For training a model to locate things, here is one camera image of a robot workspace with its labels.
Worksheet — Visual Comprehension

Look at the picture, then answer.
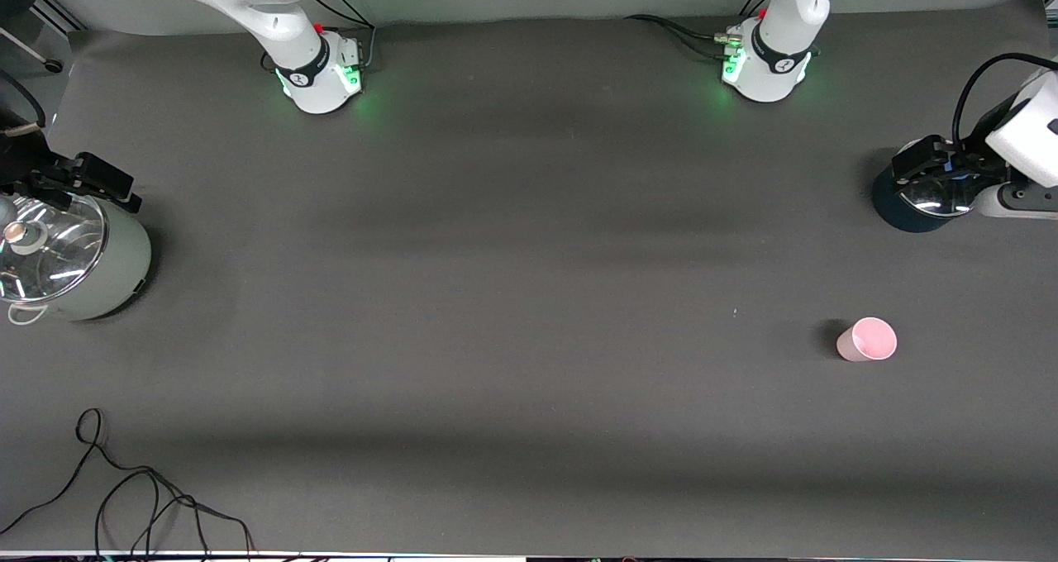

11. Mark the pink plastic cup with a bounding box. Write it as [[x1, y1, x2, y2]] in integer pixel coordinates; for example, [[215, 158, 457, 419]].
[[836, 317, 898, 363]]

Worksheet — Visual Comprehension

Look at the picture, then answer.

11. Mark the glass lid blue knob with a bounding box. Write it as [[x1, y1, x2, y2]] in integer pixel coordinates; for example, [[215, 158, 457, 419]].
[[894, 161, 986, 217]]

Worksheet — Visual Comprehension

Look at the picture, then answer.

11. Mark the dark blue saucepan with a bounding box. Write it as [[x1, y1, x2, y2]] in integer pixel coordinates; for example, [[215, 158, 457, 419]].
[[872, 136, 993, 234]]

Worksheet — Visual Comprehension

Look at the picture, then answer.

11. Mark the pale green electric pot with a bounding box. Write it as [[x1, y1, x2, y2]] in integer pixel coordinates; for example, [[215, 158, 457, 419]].
[[0, 183, 153, 326]]

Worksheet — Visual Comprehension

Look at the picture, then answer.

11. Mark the glass lid white knob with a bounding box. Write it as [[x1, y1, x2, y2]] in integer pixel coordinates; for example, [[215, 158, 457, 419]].
[[0, 192, 109, 305]]

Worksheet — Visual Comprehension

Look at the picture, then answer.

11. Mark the black chair castor leg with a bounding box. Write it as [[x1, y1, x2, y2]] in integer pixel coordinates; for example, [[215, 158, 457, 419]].
[[0, 25, 64, 74]]

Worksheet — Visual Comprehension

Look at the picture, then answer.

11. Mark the dark grey table mat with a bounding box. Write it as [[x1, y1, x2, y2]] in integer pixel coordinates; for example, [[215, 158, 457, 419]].
[[0, 0, 1058, 556]]

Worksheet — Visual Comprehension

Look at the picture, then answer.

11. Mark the thin black cable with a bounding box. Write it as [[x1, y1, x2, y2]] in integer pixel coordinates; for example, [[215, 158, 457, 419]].
[[0, 407, 253, 556]]

